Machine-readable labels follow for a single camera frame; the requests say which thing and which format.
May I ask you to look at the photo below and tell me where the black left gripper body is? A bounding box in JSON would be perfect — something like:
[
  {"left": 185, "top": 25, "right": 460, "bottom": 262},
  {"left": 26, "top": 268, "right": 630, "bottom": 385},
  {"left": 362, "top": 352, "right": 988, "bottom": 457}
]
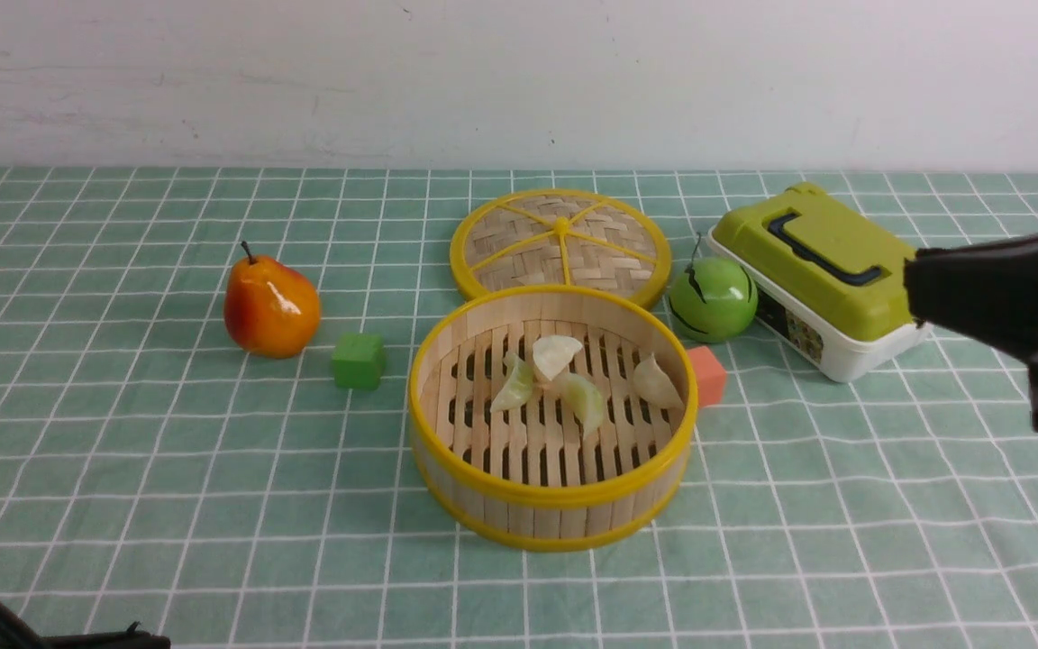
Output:
[{"left": 0, "top": 624, "right": 172, "bottom": 648}]

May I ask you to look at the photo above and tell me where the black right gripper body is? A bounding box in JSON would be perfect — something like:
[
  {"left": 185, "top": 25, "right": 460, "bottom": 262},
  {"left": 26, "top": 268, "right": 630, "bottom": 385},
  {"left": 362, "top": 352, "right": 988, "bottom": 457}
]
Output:
[{"left": 903, "top": 233, "right": 1038, "bottom": 432}]

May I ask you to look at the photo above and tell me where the pale dumpling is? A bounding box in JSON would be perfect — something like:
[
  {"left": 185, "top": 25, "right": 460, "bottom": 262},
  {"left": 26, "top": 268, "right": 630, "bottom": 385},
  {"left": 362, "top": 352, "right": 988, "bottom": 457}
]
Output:
[
  {"left": 530, "top": 335, "right": 582, "bottom": 385},
  {"left": 632, "top": 354, "right": 685, "bottom": 410}
]

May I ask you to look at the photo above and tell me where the yellowish dumpling front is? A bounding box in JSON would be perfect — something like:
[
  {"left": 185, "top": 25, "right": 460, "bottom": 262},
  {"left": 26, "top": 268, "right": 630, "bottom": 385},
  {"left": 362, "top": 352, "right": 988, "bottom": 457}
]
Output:
[{"left": 553, "top": 372, "right": 608, "bottom": 441}]

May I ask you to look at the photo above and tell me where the yellowish dumpling bottom edge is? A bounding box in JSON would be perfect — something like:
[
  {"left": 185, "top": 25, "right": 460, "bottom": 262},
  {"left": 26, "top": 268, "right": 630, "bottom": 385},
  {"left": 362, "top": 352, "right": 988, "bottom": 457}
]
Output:
[{"left": 490, "top": 351, "right": 535, "bottom": 414}]

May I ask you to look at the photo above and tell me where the woven bamboo steamer lid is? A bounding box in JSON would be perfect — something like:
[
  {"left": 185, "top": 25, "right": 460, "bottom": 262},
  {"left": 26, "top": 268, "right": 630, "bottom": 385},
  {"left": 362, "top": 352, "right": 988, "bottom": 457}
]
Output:
[{"left": 450, "top": 188, "right": 674, "bottom": 310}]

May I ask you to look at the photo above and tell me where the bamboo steamer tray yellow rim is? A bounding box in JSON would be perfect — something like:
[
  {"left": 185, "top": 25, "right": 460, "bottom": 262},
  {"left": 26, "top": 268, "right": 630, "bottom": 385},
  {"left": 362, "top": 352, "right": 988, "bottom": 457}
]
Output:
[{"left": 408, "top": 285, "right": 699, "bottom": 552}]

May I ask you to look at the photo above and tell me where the green lidded white box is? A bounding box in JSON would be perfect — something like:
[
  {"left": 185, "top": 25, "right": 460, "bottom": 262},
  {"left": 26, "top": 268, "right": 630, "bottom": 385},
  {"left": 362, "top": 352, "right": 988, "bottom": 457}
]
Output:
[{"left": 707, "top": 181, "right": 933, "bottom": 383}]

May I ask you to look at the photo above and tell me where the green checkered tablecloth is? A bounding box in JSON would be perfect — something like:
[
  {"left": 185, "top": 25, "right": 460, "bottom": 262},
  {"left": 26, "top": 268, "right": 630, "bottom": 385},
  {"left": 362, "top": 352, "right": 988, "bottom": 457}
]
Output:
[{"left": 0, "top": 166, "right": 1038, "bottom": 648}]

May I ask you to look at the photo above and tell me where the green apple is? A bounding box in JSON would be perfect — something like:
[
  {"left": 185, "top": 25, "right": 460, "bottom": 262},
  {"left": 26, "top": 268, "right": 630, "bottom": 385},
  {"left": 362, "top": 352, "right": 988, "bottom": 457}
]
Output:
[{"left": 666, "top": 233, "right": 759, "bottom": 343}]

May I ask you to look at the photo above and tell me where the orange cube block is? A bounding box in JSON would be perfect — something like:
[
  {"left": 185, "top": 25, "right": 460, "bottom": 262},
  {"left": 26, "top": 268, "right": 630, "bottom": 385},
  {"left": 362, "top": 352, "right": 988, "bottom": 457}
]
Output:
[{"left": 687, "top": 346, "right": 728, "bottom": 409}]

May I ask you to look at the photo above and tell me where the orange red pear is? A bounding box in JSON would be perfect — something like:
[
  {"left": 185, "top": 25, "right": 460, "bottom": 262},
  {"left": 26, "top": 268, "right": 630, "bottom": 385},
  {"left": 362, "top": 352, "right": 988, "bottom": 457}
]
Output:
[{"left": 223, "top": 240, "right": 322, "bottom": 359}]

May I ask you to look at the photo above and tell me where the green cube block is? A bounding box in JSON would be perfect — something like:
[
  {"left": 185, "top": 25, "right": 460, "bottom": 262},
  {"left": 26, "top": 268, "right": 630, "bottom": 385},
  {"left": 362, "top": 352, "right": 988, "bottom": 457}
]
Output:
[{"left": 331, "top": 332, "right": 387, "bottom": 391}]

